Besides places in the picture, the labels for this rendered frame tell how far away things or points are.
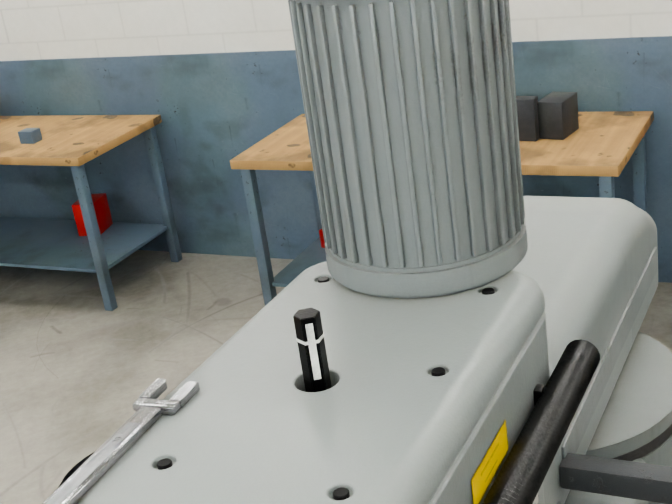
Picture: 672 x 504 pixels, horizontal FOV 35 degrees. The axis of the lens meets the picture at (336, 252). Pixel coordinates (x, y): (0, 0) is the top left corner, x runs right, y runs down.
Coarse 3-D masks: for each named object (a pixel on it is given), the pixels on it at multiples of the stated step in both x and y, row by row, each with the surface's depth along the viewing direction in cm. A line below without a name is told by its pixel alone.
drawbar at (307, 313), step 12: (300, 312) 85; (312, 312) 85; (300, 324) 84; (300, 336) 85; (300, 348) 86; (324, 348) 86; (300, 360) 86; (324, 360) 86; (312, 372) 86; (324, 372) 86; (312, 384) 86; (324, 384) 86
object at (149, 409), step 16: (160, 384) 89; (192, 384) 88; (144, 400) 86; (160, 400) 86; (176, 400) 86; (144, 416) 84; (160, 416) 85; (128, 432) 82; (144, 432) 83; (112, 448) 80; (128, 448) 81; (96, 464) 78; (112, 464) 79; (80, 480) 77; (96, 480) 77; (64, 496) 75; (80, 496) 76
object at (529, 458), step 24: (576, 360) 101; (552, 384) 98; (576, 384) 98; (552, 408) 94; (576, 408) 97; (528, 432) 91; (552, 432) 91; (528, 456) 88; (552, 456) 90; (504, 480) 85; (528, 480) 86
